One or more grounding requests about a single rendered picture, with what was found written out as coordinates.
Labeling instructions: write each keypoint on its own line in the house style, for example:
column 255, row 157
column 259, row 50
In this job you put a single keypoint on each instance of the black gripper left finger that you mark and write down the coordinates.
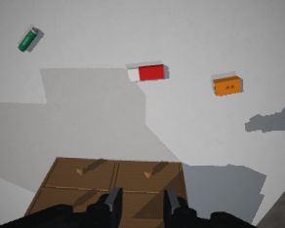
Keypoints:
column 105, row 213

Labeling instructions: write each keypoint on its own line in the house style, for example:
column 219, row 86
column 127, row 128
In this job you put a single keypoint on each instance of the brown wooden chest of drawers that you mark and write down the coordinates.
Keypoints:
column 117, row 162

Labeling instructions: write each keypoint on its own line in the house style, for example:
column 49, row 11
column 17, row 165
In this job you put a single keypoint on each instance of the brown wooden drawer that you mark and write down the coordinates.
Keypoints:
column 78, row 201
column 81, row 175
column 141, row 223
column 137, row 178
column 138, row 207

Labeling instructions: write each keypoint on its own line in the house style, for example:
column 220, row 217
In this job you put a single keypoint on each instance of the green battery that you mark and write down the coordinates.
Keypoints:
column 28, row 39

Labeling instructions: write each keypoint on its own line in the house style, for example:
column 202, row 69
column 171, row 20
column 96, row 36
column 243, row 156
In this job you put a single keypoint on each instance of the orange 9v battery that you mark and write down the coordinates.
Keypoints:
column 225, row 86

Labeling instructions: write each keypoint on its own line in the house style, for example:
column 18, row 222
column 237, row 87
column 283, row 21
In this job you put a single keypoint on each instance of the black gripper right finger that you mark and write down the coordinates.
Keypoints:
column 176, row 209

